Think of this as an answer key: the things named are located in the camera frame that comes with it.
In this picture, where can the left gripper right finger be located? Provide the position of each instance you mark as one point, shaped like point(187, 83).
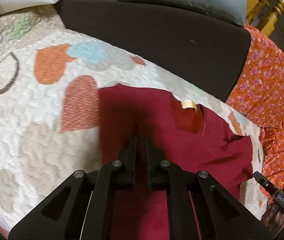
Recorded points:
point(156, 167)

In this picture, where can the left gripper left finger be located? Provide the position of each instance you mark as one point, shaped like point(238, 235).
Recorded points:
point(123, 174)

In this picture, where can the dark red garment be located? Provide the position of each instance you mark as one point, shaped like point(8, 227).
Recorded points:
point(195, 139)

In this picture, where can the right hand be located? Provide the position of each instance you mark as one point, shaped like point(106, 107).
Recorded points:
point(273, 219)

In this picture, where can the heart patterned quilt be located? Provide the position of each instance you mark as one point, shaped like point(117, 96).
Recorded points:
point(48, 119)

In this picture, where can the orange floral fabric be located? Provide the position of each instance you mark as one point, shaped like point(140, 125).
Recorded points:
point(259, 96)

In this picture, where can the black cushion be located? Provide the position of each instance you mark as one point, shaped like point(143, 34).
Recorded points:
point(205, 51)

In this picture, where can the wooden headboard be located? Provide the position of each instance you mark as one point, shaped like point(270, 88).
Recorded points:
point(274, 10)

